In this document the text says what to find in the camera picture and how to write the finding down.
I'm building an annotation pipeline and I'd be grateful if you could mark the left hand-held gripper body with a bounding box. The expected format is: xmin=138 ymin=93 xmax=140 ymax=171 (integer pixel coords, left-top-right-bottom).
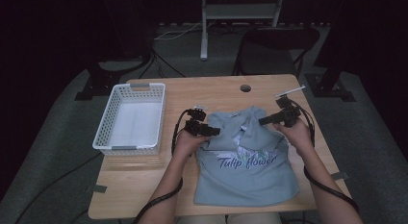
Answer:
xmin=184 ymin=105 xmax=213 ymax=137

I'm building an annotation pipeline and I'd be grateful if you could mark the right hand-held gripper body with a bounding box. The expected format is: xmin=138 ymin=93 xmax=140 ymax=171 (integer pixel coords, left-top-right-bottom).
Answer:
xmin=274 ymin=85 xmax=307 ymax=128

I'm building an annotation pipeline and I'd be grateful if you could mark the grey-blue printed t-shirt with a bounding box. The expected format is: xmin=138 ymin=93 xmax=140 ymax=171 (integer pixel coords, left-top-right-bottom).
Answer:
xmin=193 ymin=105 xmax=301 ymax=208

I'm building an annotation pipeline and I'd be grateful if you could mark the person's left hand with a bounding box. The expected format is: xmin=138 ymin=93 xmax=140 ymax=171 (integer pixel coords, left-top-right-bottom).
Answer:
xmin=173 ymin=130 xmax=212 ymax=160

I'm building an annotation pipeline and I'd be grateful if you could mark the person's right hand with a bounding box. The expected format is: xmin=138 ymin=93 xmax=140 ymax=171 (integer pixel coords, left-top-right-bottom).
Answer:
xmin=272 ymin=117 xmax=315 ymax=157

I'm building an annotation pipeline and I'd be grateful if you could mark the black stand base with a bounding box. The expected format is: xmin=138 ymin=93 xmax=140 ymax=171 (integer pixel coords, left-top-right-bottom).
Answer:
xmin=74 ymin=50 xmax=152 ymax=102
xmin=303 ymin=0 xmax=358 ymax=103

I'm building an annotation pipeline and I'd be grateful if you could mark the white perforated plastic basket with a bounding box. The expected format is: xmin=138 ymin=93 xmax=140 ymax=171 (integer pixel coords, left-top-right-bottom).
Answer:
xmin=91 ymin=82 xmax=166 ymax=157

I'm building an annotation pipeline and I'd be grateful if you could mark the black folding chair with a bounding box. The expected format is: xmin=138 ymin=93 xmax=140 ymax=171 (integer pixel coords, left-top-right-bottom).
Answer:
xmin=232 ymin=26 xmax=321 ymax=79

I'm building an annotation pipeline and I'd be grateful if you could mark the grey tape strip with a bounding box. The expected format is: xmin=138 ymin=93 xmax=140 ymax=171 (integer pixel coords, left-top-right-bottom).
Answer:
xmin=331 ymin=171 xmax=350 ymax=182
xmin=86 ymin=184 xmax=108 ymax=194

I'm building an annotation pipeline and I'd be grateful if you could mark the white metal stand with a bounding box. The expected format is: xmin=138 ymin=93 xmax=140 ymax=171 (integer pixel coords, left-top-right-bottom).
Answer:
xmin=199 ymin=0 xmax=285 ymax=61

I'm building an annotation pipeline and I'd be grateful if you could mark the left hand-held gripper black cable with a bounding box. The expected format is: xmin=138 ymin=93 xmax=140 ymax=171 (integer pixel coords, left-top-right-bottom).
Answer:
xmin=132 ymin=109 xmax=194 ymax=224

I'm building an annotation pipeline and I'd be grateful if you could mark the hand-held gripper black cable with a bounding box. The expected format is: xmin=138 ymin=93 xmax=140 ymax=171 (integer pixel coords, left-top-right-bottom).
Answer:
xmin=132 ymin=109 xmax=194 ymax=224
xmin=289 ymin=99 xmax=361 ymax=215

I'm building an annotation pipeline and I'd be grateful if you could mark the right hand-held gripper black cable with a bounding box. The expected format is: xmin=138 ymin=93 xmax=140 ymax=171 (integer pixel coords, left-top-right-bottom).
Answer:
xmin=289 ymin=99 xmax=361 ymax=215

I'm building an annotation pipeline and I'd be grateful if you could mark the white floor cable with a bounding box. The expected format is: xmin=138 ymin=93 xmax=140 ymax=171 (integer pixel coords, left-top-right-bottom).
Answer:
xmin=153 ymin=21 xmax=207 ymax=41

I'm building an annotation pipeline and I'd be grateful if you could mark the long black floor cable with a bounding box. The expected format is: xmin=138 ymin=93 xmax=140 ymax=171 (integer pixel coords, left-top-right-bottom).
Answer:
xmin=13 ymin=152 xmax=104 ymax=224

